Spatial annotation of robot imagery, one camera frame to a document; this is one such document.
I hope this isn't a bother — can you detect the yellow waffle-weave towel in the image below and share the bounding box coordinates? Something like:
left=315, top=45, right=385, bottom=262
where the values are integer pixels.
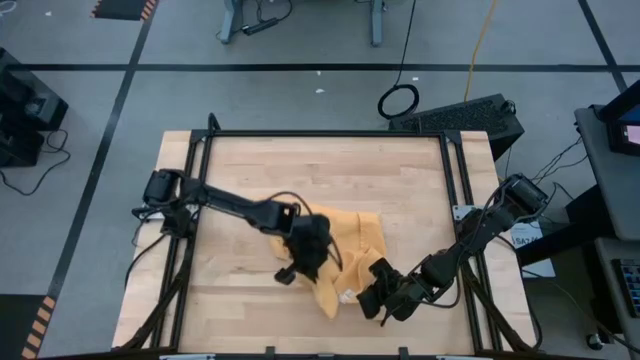
left=269, top=202, right=389, bottom=321

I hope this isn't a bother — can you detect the black stand base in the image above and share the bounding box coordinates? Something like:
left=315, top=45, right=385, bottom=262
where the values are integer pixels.
left=515, top=185, right=621, bottom=267

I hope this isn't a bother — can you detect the grey side table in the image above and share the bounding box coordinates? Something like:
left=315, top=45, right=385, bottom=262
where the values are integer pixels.
left=573, top=104, right=640, bottom=242

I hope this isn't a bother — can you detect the black floor cable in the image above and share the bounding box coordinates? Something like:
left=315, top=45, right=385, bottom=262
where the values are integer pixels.
left=0, top=128, right=72, bottom=197

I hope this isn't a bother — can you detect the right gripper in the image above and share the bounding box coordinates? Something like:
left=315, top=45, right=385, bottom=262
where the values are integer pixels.
left=356, top=257, right=432, bottom=323

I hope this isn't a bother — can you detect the black cable with coil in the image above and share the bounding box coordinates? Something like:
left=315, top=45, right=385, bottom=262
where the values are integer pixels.
left=376, top=0, right=421, bottom=121

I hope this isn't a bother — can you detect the black orange-striped floor mat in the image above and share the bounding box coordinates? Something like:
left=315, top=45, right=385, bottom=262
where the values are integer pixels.
left=89, top=0, right=160, bottom=22
left=0, top=293, right=58, bottom=360

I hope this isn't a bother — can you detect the black aluminium table frame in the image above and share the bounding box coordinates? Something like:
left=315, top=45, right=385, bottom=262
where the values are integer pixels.
left=117, top=112, right=541, bottom=359

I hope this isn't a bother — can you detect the black monitor with lit screen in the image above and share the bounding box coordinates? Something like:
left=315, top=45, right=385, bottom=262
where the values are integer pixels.
left=598, top=79, right=640, bottom=157

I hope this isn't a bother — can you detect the black power strip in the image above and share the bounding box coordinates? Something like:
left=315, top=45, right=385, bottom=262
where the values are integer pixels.
left=241, top=17, right=279, bottom=37

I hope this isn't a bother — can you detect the grey desk leg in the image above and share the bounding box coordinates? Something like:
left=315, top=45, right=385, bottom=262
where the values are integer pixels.
left=368, top=0, right=387, bottom=48
left=217, top=0, right=247, bottom=45

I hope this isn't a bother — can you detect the black perforated computer tower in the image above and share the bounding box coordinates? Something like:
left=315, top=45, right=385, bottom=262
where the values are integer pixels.
left=388, top=93, right=526, bottom=162

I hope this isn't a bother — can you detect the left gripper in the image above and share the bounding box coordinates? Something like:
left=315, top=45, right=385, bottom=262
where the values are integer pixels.
left=273, top=213, right=334, bottom=287

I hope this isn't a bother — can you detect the black equipment stack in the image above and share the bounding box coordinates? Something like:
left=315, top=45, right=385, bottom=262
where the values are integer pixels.
left=0, top=47, right=70, bottom=169

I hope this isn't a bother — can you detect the black keyboard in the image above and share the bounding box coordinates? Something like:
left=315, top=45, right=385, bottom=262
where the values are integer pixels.
left=612, top=257, right=640, bottom=320

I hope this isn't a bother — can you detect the yellow cable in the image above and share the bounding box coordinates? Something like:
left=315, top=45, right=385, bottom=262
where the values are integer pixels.
left=463, top=0, right=499, bottom=103

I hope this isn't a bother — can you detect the white paper sheet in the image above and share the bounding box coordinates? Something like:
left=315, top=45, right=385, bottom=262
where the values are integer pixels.
left=508, top=219, right=557, bottom=279

